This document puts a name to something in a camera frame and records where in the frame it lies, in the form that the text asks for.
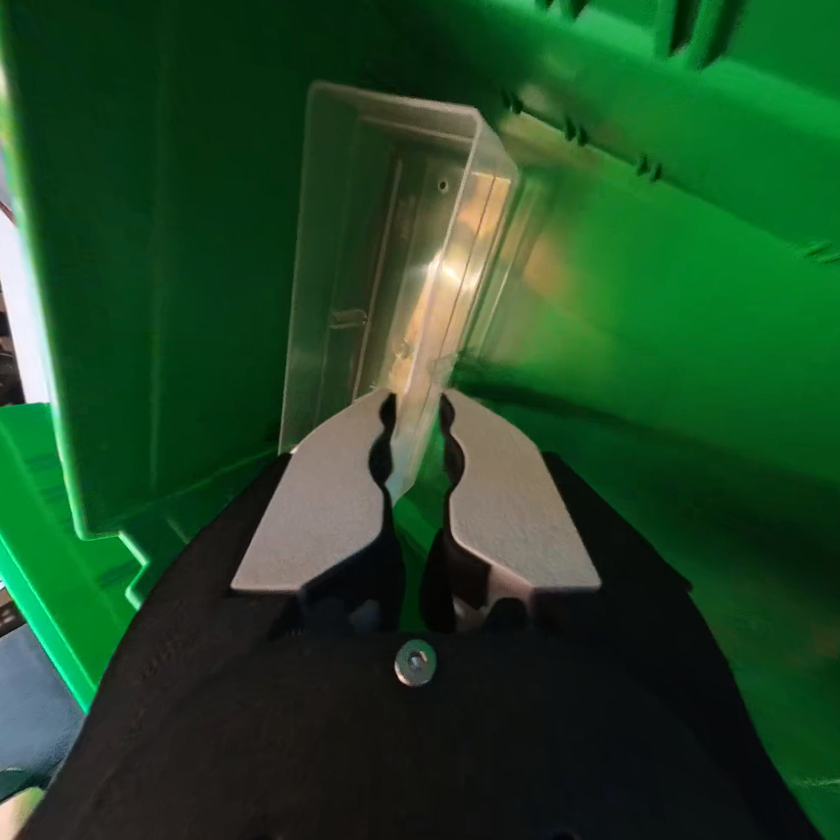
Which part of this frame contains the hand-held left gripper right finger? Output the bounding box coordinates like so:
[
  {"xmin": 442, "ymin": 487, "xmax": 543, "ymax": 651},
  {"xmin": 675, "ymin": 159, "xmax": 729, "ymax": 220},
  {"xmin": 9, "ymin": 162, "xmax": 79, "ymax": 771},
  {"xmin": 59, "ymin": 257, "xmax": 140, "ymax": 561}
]
[{"xmin": 438, "ymin": 391, "xmax": 602, "ymax": 624}]

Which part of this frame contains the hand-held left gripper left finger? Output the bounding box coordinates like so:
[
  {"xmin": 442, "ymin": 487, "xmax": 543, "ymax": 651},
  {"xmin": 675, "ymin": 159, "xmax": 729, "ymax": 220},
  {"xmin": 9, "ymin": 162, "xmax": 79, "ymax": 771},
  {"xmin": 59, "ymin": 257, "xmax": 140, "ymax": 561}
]
[{"xmin": 230, "ymin": 391, "xmax": 398, "ymax": 597}]

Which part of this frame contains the green plastic bin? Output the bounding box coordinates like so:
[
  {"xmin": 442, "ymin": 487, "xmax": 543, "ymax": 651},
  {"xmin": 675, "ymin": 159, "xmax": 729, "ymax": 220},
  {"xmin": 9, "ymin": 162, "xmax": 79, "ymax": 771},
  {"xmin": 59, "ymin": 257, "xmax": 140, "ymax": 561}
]
[
  {"xmin": 0, "ymin": 403, "xmax": 155, "ymax": 713},
  {"xmin": 0, "ymin": 0, "xmax": 840, "ymax": 840}
]

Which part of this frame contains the clear plastic drawer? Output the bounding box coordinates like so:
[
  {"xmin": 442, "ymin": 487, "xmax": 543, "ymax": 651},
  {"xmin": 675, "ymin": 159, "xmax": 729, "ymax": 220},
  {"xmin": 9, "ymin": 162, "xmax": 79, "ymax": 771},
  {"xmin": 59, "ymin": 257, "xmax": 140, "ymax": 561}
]
[{"xmin": 279, "ymin": 80, "xmax": 522, "ymax": 503}]

